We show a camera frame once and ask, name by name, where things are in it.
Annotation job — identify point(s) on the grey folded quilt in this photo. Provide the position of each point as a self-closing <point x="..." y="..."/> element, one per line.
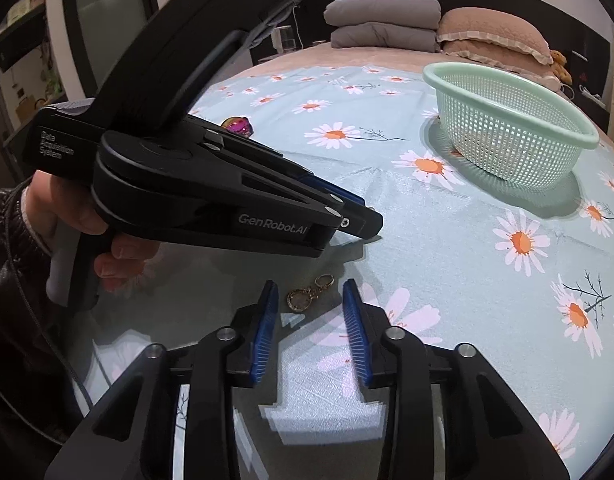
<point x="382" y="12"/>
<point x="382" y="37"/>

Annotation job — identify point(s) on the brown teddy bear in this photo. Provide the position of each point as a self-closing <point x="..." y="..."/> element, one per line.
<point x="561" y="65"/>

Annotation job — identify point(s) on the small white appliance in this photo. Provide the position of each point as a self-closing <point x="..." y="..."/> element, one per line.
<point x="282" y="39"/>

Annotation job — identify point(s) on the iridescent purple brooch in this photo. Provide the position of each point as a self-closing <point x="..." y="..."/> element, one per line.
<point x="237" y="126"/>

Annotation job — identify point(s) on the white power strip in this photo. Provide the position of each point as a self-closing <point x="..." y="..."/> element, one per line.
<point x="593" y="95"/>

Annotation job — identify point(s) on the beige bed cover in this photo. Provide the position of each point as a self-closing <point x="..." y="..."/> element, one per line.
<point x="307" y="55"/>

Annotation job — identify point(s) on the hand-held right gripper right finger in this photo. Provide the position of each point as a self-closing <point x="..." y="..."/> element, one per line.
<point x="354" y="330"/>

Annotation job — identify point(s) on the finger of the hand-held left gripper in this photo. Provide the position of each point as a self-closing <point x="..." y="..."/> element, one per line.
<point x="337" y="192"/>
<point x="359" y="225"/>

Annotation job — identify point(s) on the dark wall shelf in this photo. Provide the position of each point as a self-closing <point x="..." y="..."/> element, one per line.
<point x="17" y="35"/>

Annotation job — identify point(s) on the pink frilled pillow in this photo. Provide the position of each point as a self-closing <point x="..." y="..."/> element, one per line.
<point x="507" y="62"/>
<point x="492" y="27"/>

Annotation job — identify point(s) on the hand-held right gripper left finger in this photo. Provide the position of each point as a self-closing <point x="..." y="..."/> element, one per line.
<point x="267" y="330"/>

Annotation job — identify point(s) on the person's left forearm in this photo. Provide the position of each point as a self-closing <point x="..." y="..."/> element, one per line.
<point x="7" y="260"/>

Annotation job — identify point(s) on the green plastic mesh basket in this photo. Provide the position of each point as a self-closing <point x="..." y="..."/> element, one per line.
<point x="512" y="130"/>

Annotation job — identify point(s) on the white flat object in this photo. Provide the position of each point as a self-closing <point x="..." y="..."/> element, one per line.
<point x="580" y="55"/>

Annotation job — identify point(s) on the dark glass door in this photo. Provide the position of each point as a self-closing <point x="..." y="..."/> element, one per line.
<point x="112" y="20"/>

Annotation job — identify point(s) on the gold pendant earring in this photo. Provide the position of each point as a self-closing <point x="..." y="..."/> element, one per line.
<point x="299" y="301"/>

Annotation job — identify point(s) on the person's left hand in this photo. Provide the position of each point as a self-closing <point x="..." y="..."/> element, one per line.
<point x="72" y="205"/>

